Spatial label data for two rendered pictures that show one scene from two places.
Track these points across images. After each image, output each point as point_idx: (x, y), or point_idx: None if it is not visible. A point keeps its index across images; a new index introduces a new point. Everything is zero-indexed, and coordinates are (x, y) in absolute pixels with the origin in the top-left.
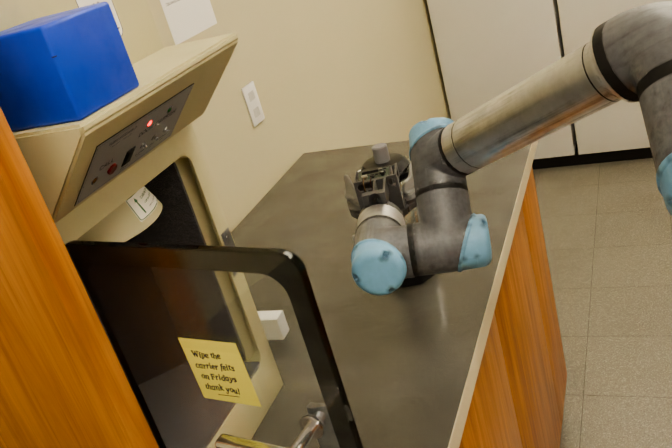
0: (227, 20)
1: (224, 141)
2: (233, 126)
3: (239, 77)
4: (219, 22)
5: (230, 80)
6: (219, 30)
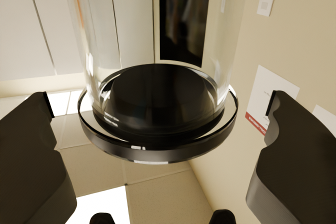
0: (251, 58)
1: None
2: None
3: (265, 23)
4: (257, 62)
5: (273, 28)
6: (260, 59)
